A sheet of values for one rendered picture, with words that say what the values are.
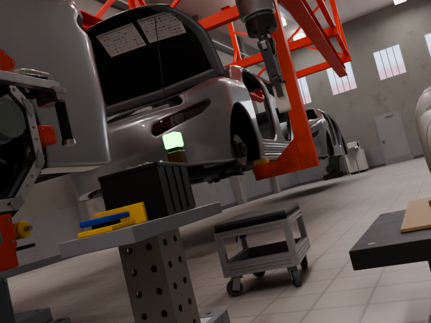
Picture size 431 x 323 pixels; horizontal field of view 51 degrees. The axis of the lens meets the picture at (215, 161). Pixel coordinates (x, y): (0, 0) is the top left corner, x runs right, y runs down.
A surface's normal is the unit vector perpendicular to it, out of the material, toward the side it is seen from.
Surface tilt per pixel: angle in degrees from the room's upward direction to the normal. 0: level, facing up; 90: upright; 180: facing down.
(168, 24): 141
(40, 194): 90
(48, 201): 90
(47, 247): 90
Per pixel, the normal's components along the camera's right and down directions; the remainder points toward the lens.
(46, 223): 0.86, -0.25
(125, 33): -0.04, 0.79
